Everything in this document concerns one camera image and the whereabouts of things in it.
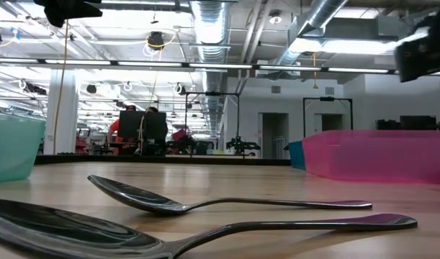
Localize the ceiling light strip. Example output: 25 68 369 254
327 67 390 74
45 59 112 66
0 57 40 64
259 65 322 72
189 63 253 70
117 60 184 68

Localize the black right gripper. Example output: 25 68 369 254
394 24 440 83

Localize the large silver air duct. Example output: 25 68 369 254
277 0 350 68

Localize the person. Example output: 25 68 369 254
144 106 169 156
107 104 138 155

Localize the black background monitor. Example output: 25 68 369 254
376 118 401 131
399 114 440 131

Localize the yellow hanging plug cord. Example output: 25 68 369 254
312 52 318 90

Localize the red tool cart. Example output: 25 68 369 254
74 127 90 155

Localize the blue plastic tray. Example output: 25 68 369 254
283 140 307 171

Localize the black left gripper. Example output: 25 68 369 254
32 0 104 29

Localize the ribbed silver air duct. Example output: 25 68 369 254
189 0 232 137

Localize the black computer monitor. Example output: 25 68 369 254
117 110 169 140

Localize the teal plastic tray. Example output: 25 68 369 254
0 111 47 183

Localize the black station frame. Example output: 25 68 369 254
184 91 241 156
302 96 354 138

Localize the red plastic tray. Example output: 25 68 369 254
301 129 440 185

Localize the white building column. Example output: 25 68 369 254
42 70 80 155

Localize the black metal spoon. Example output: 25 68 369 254
87 174 374 217
0 196 418 259

